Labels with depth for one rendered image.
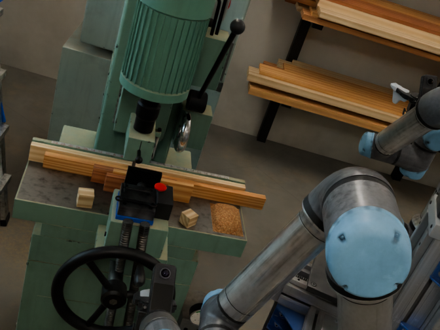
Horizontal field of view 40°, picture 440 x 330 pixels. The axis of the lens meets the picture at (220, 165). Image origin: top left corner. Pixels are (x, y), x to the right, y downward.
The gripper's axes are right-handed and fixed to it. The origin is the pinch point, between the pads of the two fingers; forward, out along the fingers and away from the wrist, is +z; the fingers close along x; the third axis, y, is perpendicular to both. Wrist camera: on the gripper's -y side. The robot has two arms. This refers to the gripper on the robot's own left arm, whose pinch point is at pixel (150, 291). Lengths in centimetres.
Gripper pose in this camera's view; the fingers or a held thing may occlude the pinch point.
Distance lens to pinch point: 136.7
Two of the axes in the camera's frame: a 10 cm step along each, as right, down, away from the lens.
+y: -2.1, 9.8, 0.1
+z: -2.1, -0.6, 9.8
